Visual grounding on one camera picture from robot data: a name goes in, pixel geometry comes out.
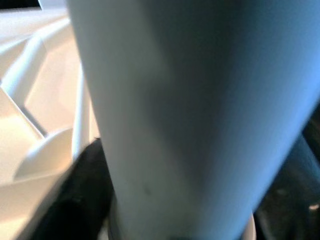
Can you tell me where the white plastic table leg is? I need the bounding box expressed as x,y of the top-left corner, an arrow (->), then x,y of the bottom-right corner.
66,0 -> 320,240

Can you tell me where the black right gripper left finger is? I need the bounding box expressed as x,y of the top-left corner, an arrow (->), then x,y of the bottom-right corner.
27,138 -> 117,240

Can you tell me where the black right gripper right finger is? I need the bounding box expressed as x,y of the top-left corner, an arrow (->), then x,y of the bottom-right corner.
253,136 -> 320,240

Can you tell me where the white plastic table top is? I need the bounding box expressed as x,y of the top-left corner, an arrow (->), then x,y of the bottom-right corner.
0,8 -> 116,240

